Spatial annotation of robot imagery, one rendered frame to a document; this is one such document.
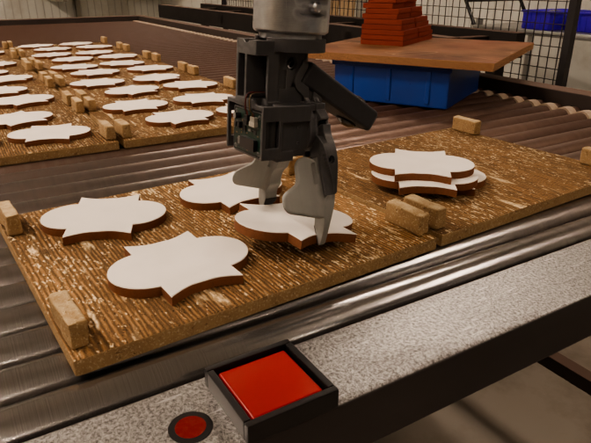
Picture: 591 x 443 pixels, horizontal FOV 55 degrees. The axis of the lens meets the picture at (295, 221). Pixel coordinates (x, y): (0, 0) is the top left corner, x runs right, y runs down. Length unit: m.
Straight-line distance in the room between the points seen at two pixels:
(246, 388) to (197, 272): 0.16
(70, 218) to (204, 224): 0.16
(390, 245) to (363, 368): 0.20
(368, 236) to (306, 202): 0.12
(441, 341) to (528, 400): 1.48
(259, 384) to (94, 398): 0.13
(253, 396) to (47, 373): 0.18
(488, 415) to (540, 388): 0.24
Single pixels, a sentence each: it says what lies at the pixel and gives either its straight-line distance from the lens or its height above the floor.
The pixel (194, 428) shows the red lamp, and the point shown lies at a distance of 0.44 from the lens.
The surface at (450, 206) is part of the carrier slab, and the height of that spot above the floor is 0.94.
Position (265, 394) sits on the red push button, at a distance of 0.44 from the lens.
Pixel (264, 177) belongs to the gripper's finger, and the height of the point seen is 1.00.
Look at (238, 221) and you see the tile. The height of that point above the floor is 0.97.
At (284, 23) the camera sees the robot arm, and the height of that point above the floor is 1.17.
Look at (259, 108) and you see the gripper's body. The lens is 0.55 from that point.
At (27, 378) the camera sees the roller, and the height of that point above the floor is 0.92.
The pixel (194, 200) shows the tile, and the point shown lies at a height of 0.95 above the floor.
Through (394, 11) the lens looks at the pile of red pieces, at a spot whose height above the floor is 1.13.
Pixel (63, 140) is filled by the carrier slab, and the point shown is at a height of 0.94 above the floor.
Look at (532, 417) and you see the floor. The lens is 1.94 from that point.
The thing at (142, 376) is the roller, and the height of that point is 0.92.
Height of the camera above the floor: 1.21
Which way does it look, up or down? 23 degrees down
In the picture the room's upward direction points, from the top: straight up
